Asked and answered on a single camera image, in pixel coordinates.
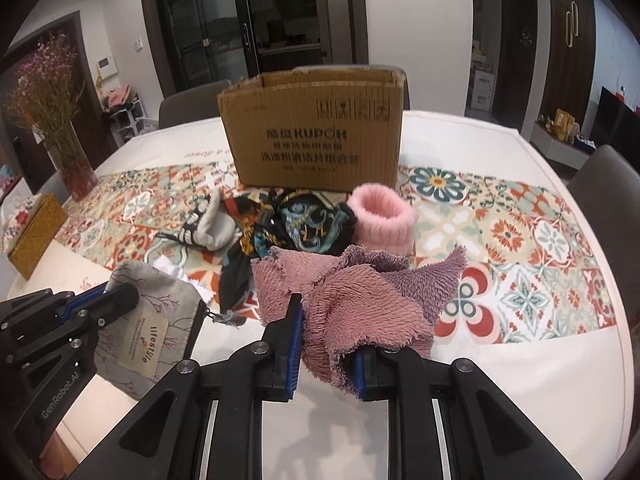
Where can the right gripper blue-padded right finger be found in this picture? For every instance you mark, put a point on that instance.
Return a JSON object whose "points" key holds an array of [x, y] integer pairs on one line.
{"points": [[374, 374]]}

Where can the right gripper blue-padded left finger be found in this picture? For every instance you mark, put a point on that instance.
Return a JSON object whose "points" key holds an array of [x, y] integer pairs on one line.
{"points": [[285, 339]]}

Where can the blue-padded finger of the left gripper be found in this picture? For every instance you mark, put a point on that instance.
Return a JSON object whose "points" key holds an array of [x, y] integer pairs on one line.
{"points": [[104, 306]]}

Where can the grey floral fabric pouch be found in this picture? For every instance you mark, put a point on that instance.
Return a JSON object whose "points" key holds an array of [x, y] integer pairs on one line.
{"points": [[138, 349]]}

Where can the pink purple fuzzy towel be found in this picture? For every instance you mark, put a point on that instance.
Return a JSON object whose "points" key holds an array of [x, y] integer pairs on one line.
{"points": [[361, 298]]}

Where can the small white cloth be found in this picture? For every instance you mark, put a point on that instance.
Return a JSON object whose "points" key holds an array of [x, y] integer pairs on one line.
{"points": [[164, 264]]}

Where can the dark patterned silk scarf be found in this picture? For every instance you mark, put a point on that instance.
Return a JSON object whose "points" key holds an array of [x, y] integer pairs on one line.
{"points": [[291, 219]]}

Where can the black white patterned pouch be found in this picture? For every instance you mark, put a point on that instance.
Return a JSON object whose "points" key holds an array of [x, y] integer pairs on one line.
{"points": [[208, 226]]}

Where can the pink fluffy wristband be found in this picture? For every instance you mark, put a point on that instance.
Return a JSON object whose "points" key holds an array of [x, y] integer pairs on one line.
{"points": [[384, 220]]}

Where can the woven yellow tissue box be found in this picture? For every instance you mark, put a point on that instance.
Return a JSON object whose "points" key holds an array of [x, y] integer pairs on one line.
{"points": [[30, 231]]}

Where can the patterned white tablecloth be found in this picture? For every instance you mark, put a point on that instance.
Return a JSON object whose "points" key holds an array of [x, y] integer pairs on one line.
{"points": [[537, 307]]}

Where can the white shoe rack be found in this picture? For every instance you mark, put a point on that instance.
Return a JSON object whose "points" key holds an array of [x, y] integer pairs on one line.
{"points": [[126, 115]]}

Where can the brown cardboard box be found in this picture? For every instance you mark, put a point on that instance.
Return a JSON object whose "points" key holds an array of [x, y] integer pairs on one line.
{"points": [[325, 130]]}

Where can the glass vase with dried flowers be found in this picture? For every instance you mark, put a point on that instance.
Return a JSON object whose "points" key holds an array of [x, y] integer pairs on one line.
{"points": [[45, 101]]}

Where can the grey dining chair left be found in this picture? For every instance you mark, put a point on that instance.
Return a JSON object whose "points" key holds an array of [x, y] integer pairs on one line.
{"points": [[191, 105]]}

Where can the low white tv cabinet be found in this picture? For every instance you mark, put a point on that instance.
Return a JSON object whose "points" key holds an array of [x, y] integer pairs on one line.
{"points": [[557, 151]]}

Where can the grey dining chair right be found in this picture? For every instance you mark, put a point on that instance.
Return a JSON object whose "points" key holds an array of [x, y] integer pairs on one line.
{"points": [[606, 190]]}

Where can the black glass sliding door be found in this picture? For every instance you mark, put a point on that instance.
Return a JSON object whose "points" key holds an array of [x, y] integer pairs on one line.
{"points": [[196, 42]]}

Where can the black television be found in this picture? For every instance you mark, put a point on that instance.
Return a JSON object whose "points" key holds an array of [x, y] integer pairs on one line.
{"points": [[617, 125]]}

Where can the dark wooden door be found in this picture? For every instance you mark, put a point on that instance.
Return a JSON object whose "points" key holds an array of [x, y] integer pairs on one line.
{"points": [[519, 20]]}

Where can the wall intercom panel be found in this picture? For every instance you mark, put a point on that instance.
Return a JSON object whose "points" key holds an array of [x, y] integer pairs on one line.
{"points": [[107, 67]]}

